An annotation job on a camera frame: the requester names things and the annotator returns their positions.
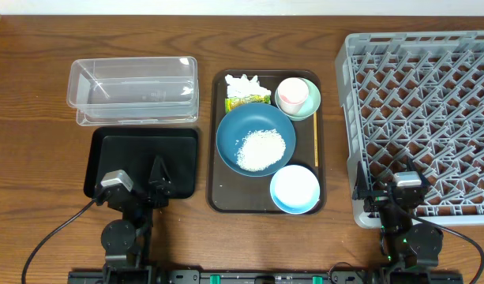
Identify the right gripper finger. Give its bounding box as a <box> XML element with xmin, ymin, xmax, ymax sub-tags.
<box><xmin>407</xmin><ymin>158</ymin><xmax>430</xmax><ymax>188</ymax></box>
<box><xmin>355</xmin><ymin>161</ymin><xmax>370</xmax><ymax>192</ymax></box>

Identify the light blue bowl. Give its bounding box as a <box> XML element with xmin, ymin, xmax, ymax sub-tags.
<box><xmin>269</xmin><ymin>165</ymin><xmax>321</xmax><ymax>215</ymax></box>

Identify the yellow green snack wrapper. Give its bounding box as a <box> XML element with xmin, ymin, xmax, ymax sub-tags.
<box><xmin>224</xmin><ymin>95</ymin><xmax>271</xmax><ymax>114</ymax></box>

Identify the dark blue plate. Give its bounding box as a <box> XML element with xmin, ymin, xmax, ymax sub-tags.
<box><xmin>216</xmin><ymin>103</ymin><xmax>296</xmax><ymax>177</ymax></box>

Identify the pile of white rice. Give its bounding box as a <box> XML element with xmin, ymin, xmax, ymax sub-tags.
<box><xmin>236</xmin><ymin>129</ymin><xmax>287</xmax><ymax>172</ymax></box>

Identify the white tissue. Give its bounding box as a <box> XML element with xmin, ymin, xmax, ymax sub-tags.
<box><xmin>224</xmin><ymin>74</ymin><xmax>271</xmax><ymax>99</ymax></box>

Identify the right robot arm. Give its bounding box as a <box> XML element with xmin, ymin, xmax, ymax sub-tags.
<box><xmin>352</xmin><ymin>160</ymin><xmax>443</xmax><ymax>283</ymax></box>

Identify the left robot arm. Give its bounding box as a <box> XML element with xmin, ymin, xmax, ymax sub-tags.
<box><xmin>94</xmin><ymin>155</ymin><xmax>174</xmax><ymax>283</ymax></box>

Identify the grey dishwasher rack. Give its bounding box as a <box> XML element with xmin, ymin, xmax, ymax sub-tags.
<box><xmin>335</xmin><ymin>31</ymin><xmax>484</xmax><ymax>226</ymax></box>

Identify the black plastic tray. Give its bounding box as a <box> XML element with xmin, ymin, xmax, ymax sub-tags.
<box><xmin>84</xmin><ymin>127</ymin><xmax>199</xmax><ymax>199</ymax></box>

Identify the dark brown serving tray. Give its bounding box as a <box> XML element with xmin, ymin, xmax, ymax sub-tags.
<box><xmin>206</xmin><ymin>69</ymin><xmax>327</xmax><ymax>215</ymax></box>

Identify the wooden chopstick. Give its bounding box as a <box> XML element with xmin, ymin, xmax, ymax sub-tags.
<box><xmin>313</xmin><ymin>112</ymin><xmax>319</xmax><ymax>167</ymax></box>

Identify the clear plastic bin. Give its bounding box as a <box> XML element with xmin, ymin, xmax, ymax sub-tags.
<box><xmin>67</xmin><ymin>56</ymin><xmax>199</xmax><ymax>126</ymax></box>

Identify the light green saucer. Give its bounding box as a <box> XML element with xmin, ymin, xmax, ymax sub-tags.
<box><xmin>275</xmin><ymin>77</ymin><xmax>321</xmax><ymax>121</ymax></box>

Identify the pink cup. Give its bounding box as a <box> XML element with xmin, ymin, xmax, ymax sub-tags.
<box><xmin>276</xmin><ymin>77</ymin><xmax>309</xmax><ymax>116</ymax></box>

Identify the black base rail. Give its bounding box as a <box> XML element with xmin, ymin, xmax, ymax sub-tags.
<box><xmin>66</xmin><ymin>267</ymin><xmax>463</xmax><ymax>284</ymax></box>

